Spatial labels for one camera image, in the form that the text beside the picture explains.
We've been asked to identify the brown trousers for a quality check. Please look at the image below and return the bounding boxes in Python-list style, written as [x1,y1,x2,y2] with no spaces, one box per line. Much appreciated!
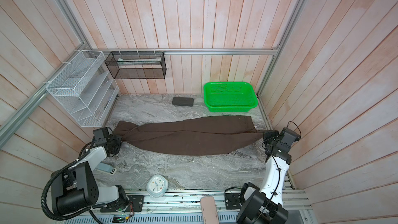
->
[114,116,263,156]

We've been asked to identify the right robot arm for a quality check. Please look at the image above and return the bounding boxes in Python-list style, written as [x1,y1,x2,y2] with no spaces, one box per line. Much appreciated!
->
[236,128,300,224]

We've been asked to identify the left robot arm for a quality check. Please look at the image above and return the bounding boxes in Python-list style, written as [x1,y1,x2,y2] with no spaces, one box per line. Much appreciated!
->
[40,134,129,220]

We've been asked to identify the green plastic basket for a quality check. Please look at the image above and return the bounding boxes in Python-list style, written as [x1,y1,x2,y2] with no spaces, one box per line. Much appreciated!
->
[203,82,258,113]

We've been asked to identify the white alarm clock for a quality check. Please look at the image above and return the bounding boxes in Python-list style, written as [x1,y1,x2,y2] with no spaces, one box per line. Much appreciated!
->
[146,174,169,198]

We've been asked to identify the dark grey rectangular case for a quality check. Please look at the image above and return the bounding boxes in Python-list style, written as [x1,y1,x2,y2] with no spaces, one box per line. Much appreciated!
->
[172,96,194,107]

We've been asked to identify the pink flat device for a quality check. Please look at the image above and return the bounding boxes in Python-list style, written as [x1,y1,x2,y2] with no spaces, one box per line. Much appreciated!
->
[200,196,219,224]

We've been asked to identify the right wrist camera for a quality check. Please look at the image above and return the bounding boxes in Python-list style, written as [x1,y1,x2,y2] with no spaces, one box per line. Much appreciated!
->
[280,127,301,152]

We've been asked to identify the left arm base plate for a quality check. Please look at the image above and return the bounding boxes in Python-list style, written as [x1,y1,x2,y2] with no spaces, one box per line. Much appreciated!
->
[100,195,145,213]

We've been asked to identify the white wire mesh shelf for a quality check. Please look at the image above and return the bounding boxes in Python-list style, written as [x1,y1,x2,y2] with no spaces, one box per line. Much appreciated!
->
[46,50,119,128]

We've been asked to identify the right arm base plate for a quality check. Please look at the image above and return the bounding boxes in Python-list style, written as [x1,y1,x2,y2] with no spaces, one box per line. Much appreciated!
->
[224,192,244,209]

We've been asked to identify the black corrugated cable hose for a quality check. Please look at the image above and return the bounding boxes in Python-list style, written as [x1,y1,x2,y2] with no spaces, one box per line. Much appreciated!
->
[40,158,94,222]

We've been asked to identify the black wire mesh basket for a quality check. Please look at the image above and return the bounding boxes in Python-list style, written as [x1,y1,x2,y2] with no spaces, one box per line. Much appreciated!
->
[105,51,167,79]

